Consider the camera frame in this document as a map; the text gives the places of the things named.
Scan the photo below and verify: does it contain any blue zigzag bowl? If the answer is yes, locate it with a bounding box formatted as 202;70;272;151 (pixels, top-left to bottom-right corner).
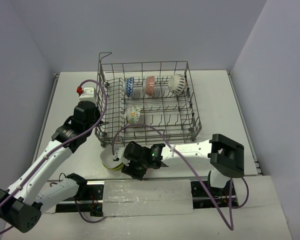
124;77;135;98

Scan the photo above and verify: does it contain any white green square bowl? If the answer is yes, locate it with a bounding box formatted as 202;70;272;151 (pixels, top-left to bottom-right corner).
100;145;124;171

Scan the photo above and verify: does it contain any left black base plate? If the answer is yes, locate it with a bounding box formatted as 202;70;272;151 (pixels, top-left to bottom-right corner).
50;181;105;218

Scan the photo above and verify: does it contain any red patterned bowl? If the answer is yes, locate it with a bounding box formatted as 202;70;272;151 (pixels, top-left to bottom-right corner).
142;76;155;97

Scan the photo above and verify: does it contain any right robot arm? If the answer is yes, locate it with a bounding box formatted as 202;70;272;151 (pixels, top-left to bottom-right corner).
114;134;245;196

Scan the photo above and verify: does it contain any grey wire dish rack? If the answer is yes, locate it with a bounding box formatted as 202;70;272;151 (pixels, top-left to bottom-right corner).
94;52;202;148

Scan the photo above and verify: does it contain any floral leaf pattern bowl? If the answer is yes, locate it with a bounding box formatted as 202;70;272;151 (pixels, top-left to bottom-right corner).
168;74;186;96

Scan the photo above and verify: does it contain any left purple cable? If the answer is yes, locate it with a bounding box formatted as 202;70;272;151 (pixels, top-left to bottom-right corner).
0;79;108;237

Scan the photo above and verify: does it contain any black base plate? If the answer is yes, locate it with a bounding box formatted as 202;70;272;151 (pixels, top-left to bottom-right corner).
189;178;240;209
50;181;105;218

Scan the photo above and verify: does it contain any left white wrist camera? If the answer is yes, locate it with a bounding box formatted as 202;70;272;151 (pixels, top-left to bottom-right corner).
76;86;97;105

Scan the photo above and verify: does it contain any yellow star pattern bowl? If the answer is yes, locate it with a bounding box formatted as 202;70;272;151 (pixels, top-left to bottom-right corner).
124;105;141;124

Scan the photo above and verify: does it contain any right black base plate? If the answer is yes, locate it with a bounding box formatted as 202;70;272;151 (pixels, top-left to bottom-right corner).
189;178;240;209

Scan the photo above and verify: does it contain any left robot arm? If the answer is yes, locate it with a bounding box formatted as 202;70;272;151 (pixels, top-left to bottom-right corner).
0;101;102;233

